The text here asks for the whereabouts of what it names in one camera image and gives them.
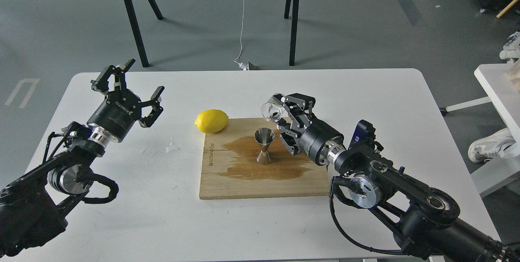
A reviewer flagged white cable on floor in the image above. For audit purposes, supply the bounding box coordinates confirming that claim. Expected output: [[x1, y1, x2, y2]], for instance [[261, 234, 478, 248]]
[[234, 0, 259, 71]]

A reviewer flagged steel cocktail jigger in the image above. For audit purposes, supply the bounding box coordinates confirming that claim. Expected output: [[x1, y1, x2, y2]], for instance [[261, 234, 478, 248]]
[[254, 128, 275, 165]]

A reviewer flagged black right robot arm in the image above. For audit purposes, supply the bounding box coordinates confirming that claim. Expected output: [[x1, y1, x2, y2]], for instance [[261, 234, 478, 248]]
[[261, 93, 519, 262]]

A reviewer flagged wooden cutting board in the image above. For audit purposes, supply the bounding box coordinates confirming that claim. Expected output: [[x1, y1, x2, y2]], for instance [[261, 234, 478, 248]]
[[199, 118, 329, 199]]

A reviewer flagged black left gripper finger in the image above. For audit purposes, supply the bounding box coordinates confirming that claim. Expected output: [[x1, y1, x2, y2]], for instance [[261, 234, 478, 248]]
[[90, 58, 137, 99], [136, 86, 164, 128]]

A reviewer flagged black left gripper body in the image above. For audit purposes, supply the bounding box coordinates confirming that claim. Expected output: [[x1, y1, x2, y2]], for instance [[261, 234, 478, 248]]
[[87, 91, 141, 143]]

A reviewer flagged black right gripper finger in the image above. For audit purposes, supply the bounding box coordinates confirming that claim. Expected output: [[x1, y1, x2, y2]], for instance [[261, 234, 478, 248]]
[[282, 93, 316, 126], [276, 118, 303, 155]]

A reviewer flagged yellow lemon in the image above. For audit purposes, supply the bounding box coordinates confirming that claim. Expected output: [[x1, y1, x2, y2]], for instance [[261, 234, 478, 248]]
[[194, 110, 228, 134]]

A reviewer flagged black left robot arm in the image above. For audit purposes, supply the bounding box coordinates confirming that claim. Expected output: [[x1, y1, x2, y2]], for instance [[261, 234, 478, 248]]
[[0, 59, 164, 256]]

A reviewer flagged white sneaker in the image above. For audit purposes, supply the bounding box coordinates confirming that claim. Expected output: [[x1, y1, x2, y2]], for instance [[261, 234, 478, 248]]
[[468, 128, 516, 163]]

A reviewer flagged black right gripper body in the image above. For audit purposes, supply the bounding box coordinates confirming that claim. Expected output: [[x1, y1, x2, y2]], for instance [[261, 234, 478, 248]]
[[291, 114, 346, 166]]

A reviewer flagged small clear glass beaker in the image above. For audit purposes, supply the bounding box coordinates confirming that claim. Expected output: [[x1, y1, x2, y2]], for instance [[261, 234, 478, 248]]
[[261, 93, 286, 122]]

